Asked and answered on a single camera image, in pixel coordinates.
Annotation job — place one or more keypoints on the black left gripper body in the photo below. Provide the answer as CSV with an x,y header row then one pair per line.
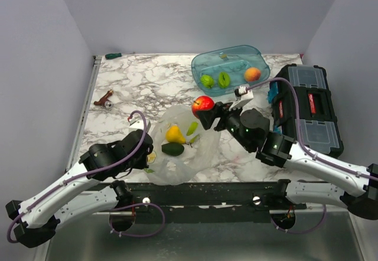
x,y
137,163

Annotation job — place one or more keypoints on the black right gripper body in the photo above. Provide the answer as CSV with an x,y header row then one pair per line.
x,y
230,118

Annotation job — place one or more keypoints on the red fake fruit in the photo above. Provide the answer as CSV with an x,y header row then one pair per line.
x,y
202,103

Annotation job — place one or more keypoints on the green fake fruit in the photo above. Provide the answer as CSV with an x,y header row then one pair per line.
x,y
207,81

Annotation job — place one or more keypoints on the yellow fake fruit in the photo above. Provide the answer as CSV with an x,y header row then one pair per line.
x,y
174,135

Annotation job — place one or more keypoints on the clear plastic bag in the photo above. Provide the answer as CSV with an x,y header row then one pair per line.
x,y
200,148

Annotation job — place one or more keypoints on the green fake starfruit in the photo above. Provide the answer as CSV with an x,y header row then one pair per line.
x,y
223,80

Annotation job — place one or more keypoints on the dark green fake avocado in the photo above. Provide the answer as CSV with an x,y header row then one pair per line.
x,y
172,149

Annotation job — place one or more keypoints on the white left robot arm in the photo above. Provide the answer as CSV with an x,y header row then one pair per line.
x,y
36,220

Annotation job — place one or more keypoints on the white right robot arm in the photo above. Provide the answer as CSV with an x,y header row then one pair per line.
x,y
349,186

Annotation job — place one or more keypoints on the orange fake peach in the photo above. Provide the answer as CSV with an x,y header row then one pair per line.
x,y
252,74

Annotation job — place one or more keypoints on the teal plastic tray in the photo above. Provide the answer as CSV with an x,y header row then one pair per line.
x,y
240,58

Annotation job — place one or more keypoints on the brown metal-tipped tool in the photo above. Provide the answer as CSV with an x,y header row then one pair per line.
x,y
104,100

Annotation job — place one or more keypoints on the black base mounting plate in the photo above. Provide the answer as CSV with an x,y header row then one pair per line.
x,y
206,202

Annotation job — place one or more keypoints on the black tool box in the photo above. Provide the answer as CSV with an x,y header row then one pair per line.
x,y
317,119

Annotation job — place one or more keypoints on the aluminium side rail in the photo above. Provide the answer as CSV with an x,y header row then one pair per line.
x,y
84,113

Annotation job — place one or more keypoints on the aluminium front rail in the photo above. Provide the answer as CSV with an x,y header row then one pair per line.
x,y
91,202

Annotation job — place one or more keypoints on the green handled screwdriver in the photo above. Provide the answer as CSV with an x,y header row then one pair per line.
x,y
112,56

